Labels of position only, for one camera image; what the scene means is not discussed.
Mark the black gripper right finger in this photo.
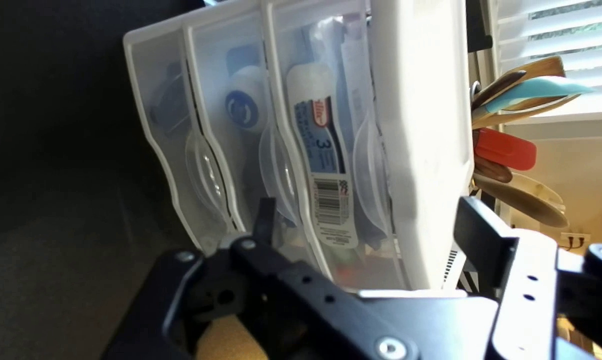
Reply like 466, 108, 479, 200
455, 196, 515, 298

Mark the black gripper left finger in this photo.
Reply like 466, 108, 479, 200
253, 197, 277, 246

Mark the clear top drawer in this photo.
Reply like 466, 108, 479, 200
265, 0, 406, 289

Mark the clear drawer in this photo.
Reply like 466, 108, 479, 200
123, 30, 236, 253
265, 0, 406, 289
186, 7, 312, 262

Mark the toothpaste tube in drawer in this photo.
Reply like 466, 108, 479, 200
287, 62, 358, 248

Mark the white plastic drawer cabinet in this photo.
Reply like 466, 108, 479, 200
138, 0, 475, 289

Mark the clear middle drawer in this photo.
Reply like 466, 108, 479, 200
186, 7, 312, 262

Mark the clear bottom drawer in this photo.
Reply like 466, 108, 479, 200
123, 30, 236, 253

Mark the red spatula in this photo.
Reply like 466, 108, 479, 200
475, 127, 536, 169

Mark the utensil bunch in holder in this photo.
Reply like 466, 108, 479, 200
473, 55, 589, 227

